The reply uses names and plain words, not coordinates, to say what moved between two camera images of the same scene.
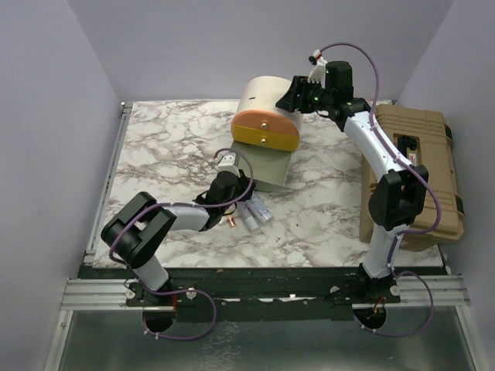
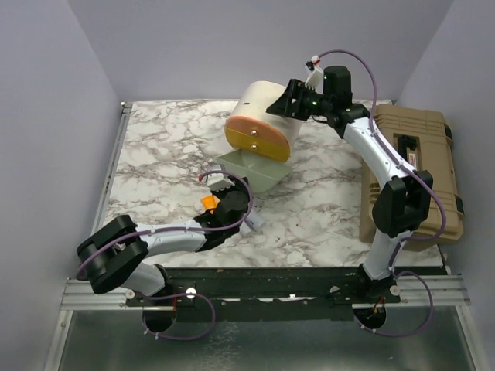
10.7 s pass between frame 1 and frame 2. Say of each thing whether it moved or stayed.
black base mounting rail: stayed
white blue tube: moved
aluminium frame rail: stayed
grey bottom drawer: stayed
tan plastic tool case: stayed
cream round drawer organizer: moved
